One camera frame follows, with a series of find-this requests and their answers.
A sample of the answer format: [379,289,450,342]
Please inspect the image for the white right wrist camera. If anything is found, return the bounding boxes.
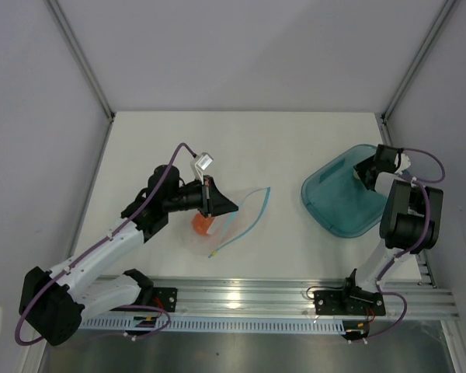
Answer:
[395,152,411,174]

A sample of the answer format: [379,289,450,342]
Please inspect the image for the left aluminium frame post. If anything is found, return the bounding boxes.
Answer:
[43,0,115,123]

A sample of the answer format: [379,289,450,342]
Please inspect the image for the aluminium mounting rail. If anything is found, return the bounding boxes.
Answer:
[83,276,460,321]

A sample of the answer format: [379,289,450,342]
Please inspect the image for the white slotted cable duct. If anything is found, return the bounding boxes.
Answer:
[80,315,345,335]

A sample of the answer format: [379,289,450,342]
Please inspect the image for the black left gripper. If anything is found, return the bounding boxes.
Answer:
[165,176,238,218]

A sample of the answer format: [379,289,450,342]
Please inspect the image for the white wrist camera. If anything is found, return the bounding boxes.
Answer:
[190,152,214,183]
[395,152,411,174]

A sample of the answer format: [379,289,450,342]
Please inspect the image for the orange toy pumpkin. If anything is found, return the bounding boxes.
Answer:
[192,213,214,236]

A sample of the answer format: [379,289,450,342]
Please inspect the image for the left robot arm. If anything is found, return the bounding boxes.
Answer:
[15,164,238,346]

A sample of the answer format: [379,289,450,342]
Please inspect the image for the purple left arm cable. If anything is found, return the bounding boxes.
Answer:
[14,142,199,346]

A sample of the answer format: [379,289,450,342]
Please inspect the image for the clear zip top bag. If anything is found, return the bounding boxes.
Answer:
[177,186,271,259]

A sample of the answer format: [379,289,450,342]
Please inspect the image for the teal plastic tray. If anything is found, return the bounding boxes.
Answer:
[301,144,387,239]

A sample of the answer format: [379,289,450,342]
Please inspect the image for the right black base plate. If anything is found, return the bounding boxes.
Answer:
[314,289,386,316]

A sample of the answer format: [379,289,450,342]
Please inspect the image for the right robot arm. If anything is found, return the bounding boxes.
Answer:
[339,145,443,314]

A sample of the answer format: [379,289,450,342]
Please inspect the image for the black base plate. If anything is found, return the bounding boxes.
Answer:
[151,288,178,312]
[314,289,386,316]

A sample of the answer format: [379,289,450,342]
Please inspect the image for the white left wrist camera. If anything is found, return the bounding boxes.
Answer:
[190,152,214,183]

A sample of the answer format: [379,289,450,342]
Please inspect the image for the right aluminium frame post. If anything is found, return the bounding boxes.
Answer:
[381,0,461,125]

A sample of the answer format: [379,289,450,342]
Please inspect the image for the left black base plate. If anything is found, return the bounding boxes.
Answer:
[151,288,178,312]

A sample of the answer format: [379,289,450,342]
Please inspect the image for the aluminium frame post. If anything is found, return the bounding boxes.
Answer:
[43,0,115,123]
[381,0,461,125]

